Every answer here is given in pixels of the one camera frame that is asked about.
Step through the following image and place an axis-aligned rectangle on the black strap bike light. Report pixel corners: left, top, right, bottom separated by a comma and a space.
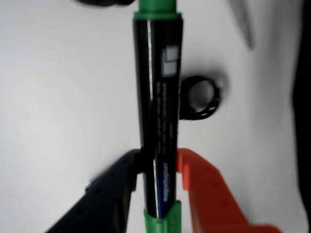
179, 74, 223, 122

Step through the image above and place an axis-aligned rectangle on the black fabric bag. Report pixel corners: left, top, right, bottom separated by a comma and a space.
290, 0, 311, 220

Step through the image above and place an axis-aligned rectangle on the dark navy gripper finger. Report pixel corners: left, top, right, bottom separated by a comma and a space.
45, 149, 144, 233

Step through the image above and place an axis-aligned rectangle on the coiled black USB cable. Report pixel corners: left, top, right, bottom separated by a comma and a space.
71, 0, 137, 7

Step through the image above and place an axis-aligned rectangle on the green marker with black barrel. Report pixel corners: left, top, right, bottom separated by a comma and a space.
132, 0, 185, 233

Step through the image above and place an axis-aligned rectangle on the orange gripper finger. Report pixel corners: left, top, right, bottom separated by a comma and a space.
175, 148, 283, 233

